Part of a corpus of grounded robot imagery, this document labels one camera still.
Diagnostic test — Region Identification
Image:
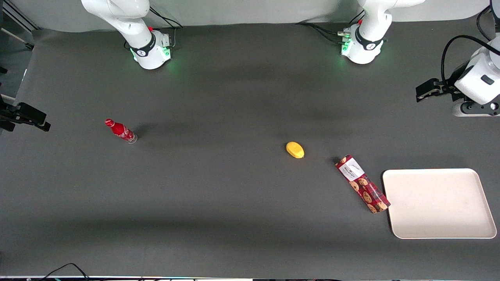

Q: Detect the black cable at table edge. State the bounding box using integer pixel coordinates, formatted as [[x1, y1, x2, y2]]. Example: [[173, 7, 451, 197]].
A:
[[38, 263, 91, 281]]

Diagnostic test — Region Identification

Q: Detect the black right arm base cable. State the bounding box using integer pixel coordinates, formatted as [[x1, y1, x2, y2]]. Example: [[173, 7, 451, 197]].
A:
[[148, 6, 184, 49]]

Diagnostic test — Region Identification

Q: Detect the black looped cable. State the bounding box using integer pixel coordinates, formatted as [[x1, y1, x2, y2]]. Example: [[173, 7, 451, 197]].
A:
[[476, 5, 500, 42]]

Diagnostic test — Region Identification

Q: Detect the cream rectangular tray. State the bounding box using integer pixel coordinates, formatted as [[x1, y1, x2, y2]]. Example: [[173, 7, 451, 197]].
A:
[[382, 168, 497, 240]]

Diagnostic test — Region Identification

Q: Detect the red cola bottle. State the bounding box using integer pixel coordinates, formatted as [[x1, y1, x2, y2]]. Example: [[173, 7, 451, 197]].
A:
[[104, 118, 138, 144]]

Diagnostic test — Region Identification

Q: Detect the black arm base cable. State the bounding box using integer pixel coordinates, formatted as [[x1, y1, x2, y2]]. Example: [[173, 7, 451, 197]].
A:
[[295, 9, 366, 44], [148, 6, 184, 49]]

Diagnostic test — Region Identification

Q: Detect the black left arm wrist cable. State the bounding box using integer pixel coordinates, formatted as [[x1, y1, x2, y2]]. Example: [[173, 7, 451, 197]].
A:
[[441, 35, 500, 85]]

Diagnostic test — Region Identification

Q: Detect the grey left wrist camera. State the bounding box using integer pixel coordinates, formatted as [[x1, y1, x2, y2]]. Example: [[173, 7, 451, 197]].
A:
[[452, 100, 500, 117]]

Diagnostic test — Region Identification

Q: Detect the red cookie box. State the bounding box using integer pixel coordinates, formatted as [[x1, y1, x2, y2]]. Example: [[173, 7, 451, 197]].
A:
[[335, 154, 391, 214]]

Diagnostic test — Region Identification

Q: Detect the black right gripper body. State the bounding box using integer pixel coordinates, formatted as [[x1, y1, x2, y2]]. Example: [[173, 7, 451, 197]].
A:
[[0, 96, 18, 132]]

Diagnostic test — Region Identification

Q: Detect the yellow lemon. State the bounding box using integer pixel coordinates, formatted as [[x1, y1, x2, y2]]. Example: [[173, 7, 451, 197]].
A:
[[286, 141, 305, 159]]

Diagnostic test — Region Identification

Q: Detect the aluminium frame bar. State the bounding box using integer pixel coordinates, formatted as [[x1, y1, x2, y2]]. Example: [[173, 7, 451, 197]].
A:
[[0, 0, 40, 51]]

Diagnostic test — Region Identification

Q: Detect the black left arm base cable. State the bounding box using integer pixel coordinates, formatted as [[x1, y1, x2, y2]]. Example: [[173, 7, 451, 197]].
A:
[[295, 9, 366, 44]]

